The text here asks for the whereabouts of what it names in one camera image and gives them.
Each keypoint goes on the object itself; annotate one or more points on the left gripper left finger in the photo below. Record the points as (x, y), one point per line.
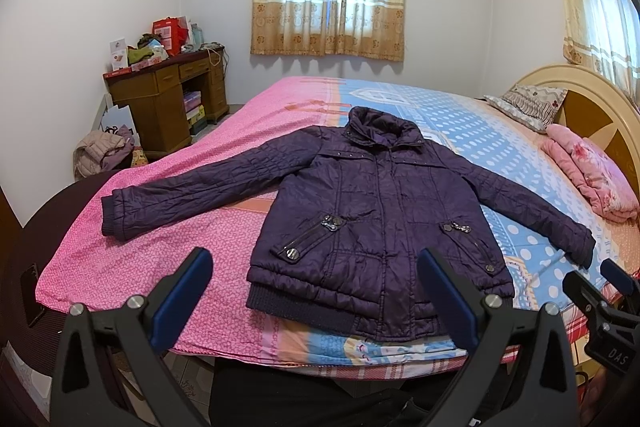
(143, 328)

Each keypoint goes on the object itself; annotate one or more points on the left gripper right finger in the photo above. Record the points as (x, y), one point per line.
(518, 369)

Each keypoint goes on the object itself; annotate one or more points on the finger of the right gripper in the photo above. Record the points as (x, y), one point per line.
(586, 298)
(625, 284)

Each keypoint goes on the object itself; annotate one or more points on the purple quilted jacket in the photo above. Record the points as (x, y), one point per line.
(355, 206)

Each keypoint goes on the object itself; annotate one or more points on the beige clothes pile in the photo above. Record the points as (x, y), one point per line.
(102, 151)

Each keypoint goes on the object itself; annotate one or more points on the dark wooden footboard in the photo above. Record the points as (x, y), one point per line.
(37, 345)

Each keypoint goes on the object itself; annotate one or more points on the pink folded quilt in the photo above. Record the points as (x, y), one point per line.
(593, 173)

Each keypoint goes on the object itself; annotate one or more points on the cream wooden headboard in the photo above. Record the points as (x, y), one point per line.
(597, 110)

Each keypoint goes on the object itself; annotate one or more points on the grey patterned pillow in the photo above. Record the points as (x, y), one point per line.
(535, 107)

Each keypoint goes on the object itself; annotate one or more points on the beige side window curtain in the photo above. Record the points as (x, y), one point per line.
(603, 35)

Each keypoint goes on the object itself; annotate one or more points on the brown wooden desk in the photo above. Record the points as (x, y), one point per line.
(155, 95)

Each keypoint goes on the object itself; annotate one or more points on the white greeting card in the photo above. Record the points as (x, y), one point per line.
(119, 54)

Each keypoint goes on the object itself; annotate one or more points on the red gift box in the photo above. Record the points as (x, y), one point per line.
(173, 33)

